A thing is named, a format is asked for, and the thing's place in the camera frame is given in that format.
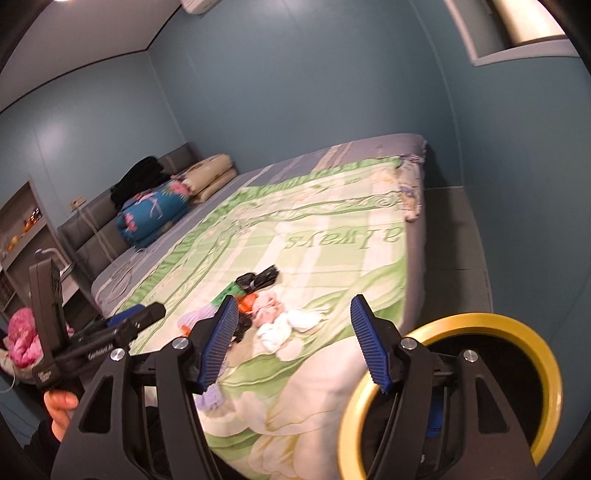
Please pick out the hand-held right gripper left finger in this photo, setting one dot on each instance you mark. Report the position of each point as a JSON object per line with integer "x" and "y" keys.
{"x": 217, "y": 341}

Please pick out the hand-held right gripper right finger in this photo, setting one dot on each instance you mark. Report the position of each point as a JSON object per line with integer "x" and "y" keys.
{"x": 369, "y": 341}

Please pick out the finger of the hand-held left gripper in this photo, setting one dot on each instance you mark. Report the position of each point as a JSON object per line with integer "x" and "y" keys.
{"x": 138, "y": 314}
{"x": 122, "y": 333}

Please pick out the black plastic bag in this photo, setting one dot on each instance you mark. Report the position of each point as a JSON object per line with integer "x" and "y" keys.
{"x": 247, "y": 281}
{"x": 243, "y": 325}
{"x": 268, "y": 274}

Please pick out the orange plastic bag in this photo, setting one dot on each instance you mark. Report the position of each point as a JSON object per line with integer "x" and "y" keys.
{"x": 247, "y": 302}

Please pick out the yellow-rimmed black bin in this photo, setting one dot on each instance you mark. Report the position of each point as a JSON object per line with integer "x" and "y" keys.
{"x": 531, "y": 369}

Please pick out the person's left hand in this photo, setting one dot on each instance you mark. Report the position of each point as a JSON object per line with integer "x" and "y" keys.
{"x": 60, "y": 410}

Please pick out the purple sock roll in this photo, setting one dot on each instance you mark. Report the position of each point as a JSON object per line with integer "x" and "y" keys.
{"x": 198, "y": 318}

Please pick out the pink quilt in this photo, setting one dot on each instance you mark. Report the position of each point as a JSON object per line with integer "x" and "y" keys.
{"x": 23, "y": 341}

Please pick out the white desk lamp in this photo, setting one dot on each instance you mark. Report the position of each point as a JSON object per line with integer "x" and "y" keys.
{"x": 55, "y": 253}

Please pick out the green crumpled wrapper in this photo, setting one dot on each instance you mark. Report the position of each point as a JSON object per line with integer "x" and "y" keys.
{"x": 233, "y": 290}

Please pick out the purple crumpled paper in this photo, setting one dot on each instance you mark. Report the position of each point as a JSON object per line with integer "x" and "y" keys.
{"x": 210, "y": 396}

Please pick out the white sock roll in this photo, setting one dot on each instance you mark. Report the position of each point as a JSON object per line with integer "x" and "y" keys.
{"x": 273, "y": 336}

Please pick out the pink sock roll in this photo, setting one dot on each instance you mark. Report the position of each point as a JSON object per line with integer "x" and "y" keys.
{"x": 268, "y": 308}

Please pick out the orange fruits on shelf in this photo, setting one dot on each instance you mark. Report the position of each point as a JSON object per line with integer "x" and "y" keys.
{"x": 13, "y": 242}

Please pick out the white crumpled paper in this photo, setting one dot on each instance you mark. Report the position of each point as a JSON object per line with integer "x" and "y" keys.
{"x": 301, "y": 319}

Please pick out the green printed blanket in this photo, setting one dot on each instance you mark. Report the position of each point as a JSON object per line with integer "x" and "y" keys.
{"x": 323, "y": 258}

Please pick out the grey padded headboard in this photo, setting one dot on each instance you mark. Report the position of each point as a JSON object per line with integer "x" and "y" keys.
{"x": 92, "y": 221}

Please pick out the blue floral folded quilt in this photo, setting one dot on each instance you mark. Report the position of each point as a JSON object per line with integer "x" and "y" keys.
{"x": 147, "y": 217}

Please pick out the grey shelf unit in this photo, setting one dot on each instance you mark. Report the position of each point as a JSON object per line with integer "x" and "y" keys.
{"x": 23, "y": 207}

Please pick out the black clothes pile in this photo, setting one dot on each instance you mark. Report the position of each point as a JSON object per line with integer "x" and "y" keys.
{"x": 138, "y": 177}

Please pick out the floral cloth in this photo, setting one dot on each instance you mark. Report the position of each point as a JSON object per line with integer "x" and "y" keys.
{"x": 411, "y": 194}

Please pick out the beige pillows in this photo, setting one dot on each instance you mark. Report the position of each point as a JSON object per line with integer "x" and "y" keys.
{"x": 210, "y": 177}

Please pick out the bed with grey sheet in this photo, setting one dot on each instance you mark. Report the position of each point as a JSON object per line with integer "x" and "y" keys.
{"x": 295, "y": 159}

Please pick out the white air conditioner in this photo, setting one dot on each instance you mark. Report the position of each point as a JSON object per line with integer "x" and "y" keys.
{"x": 198, "y": 3}

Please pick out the window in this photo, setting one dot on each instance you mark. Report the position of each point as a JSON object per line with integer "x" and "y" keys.
{"x": 531, "y": 18}

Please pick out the wall socket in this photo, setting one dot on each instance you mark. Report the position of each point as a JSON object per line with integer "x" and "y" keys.
{"x": 77, "y": 203}

